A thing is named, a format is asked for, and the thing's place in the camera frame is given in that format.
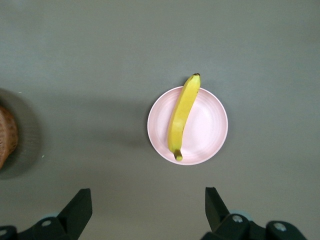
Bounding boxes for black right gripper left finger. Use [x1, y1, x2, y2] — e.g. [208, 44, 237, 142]
[17, 188, 94, 240]

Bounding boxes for pink plate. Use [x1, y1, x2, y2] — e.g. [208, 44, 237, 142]
[146, 86, 229, 166]

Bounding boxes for brown wicker basket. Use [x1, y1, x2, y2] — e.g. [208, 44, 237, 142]
[0, 104, 19, 170]

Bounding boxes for yellow banana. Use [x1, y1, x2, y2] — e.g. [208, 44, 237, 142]
[166, 72, 202, 162]

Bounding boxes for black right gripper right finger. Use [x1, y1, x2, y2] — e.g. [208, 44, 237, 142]
[201, 186, 266, 240]

